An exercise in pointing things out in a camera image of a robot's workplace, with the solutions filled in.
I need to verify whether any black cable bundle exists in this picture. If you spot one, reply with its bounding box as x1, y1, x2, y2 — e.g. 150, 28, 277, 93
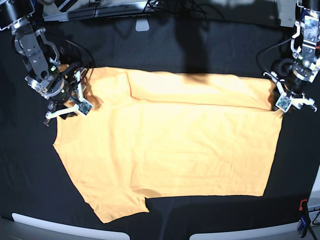
142, 0, 233, 18

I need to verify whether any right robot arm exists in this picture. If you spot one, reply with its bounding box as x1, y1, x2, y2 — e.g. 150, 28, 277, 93
0, 0, 83, 104

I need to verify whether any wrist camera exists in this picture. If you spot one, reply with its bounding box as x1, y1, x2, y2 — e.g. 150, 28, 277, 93
78, 99, 93, 116
275, 95, 292, 113

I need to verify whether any aluminium rail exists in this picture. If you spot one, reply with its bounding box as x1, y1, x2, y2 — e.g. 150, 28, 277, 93
43, 1, 153, 22

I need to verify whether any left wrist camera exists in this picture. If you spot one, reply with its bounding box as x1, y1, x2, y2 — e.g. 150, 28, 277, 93
275, 95, 292, 113

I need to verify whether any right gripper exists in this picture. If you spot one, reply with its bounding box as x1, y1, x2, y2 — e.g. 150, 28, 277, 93
24, 65, 84, 105

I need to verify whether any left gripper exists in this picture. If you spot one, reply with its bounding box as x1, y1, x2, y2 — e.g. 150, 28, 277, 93
272, 58, 312, 96

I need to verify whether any white table edge strip left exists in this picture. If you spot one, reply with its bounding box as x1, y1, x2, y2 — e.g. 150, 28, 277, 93
11, 212, 106, 240

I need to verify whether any red black clamp near right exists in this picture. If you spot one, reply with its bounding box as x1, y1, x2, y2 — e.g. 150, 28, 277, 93
299, 198, 308, 213

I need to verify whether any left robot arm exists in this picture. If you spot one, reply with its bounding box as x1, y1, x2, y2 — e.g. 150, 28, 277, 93
276, 0, 320, 98

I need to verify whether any grey tape patch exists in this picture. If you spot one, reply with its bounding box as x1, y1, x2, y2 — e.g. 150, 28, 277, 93
135, 19, 150, 32

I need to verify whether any white table edge strip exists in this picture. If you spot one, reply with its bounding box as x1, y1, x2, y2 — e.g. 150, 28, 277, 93
11, 212, 106, 240
189, 221, 300, 240

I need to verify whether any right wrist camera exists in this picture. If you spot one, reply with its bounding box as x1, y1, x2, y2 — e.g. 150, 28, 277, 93
78, 99, 93, 116

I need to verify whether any blue clamp near right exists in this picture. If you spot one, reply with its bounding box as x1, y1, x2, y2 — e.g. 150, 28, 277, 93
297, 210, 311, 238

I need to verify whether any white table edge strip right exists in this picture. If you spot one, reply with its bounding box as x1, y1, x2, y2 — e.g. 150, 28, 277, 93
189, 221, 300, 240

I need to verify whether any yellow t-shirt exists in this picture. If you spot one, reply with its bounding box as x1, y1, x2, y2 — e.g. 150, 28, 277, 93
53, 67, 282, 223

